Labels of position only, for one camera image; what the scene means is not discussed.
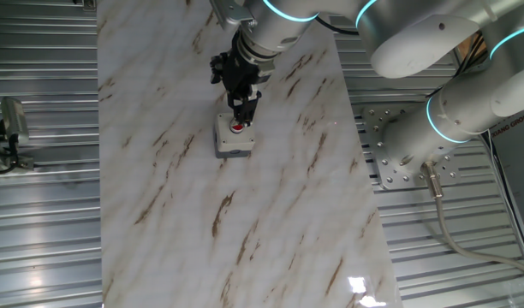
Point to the grey button box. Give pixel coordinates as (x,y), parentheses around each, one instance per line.
(234,143)

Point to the marble pattern mat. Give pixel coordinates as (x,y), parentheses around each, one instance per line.
(245,235)

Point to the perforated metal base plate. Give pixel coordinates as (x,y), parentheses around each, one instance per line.
(390,179)

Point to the brown wooden board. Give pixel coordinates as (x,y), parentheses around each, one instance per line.
(466,45)

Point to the silver camera mount bracket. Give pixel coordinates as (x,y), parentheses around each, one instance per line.
(230,13)

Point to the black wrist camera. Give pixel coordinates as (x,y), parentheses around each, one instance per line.
(217,70)

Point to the red push button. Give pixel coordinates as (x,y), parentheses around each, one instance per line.
(237,127)

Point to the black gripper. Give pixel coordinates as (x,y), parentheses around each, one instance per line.
(240,72)

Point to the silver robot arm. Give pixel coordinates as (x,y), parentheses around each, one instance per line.
(416,34)

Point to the small metal bracket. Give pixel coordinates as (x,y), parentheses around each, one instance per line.
(88,5)

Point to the silver camera on mount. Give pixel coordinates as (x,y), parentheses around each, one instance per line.
(13,120)

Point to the printed white poster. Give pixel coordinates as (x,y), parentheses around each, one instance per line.
(519,162)

